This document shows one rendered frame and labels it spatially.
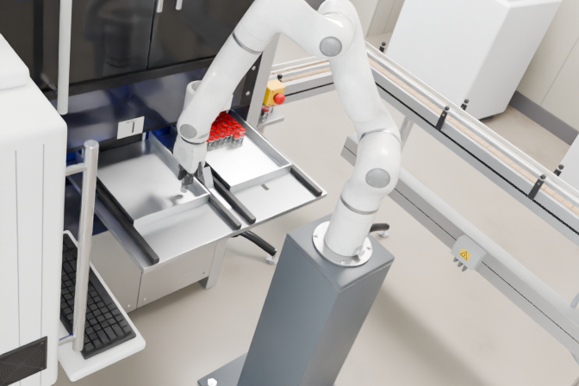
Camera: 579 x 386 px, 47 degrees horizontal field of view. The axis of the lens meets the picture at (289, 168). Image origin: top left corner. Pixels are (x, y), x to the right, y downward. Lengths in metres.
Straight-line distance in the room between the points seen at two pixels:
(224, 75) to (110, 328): 0.70
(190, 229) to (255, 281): 1.15
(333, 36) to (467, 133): 1.26
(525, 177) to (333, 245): 0.90
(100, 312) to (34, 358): 0.28
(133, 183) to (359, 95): 0.76
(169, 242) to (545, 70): 3.70
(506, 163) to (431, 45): 2.00
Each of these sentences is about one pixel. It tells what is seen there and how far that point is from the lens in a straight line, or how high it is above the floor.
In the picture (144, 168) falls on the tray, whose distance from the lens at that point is 2.11.
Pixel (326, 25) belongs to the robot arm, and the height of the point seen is 1.59.
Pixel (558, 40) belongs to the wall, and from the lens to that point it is 5.02.
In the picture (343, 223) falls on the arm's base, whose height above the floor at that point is 0.99.
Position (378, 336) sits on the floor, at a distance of 3.03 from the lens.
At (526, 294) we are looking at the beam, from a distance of 2.80.
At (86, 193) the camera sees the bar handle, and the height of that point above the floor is 1.37.
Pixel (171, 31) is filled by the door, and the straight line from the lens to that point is 1.93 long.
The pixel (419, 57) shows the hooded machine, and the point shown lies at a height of 0.34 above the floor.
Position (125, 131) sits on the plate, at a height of 1.01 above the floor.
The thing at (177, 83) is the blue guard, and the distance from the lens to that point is 2.04.
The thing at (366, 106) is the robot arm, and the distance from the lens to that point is 1.70.
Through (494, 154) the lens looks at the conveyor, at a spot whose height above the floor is 0.93.
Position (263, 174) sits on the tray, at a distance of 2.12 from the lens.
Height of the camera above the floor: 2.22
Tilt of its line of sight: 37 degrees down
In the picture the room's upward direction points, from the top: 17 degrees clockwise
